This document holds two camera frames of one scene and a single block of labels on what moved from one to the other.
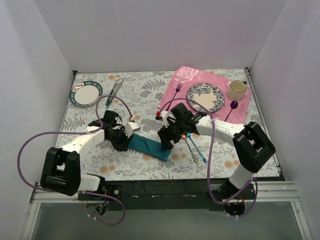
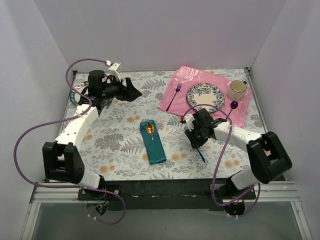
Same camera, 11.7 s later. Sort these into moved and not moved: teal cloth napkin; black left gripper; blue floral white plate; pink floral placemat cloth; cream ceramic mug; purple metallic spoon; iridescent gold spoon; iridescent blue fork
Moved: iridescent gold spoon; black left gripper; teal cloth napkin
Not moved: cream ceramic mug; pink floral placemat cloth; purple metallic spoon; blue floral white plate; iridescent blue fork
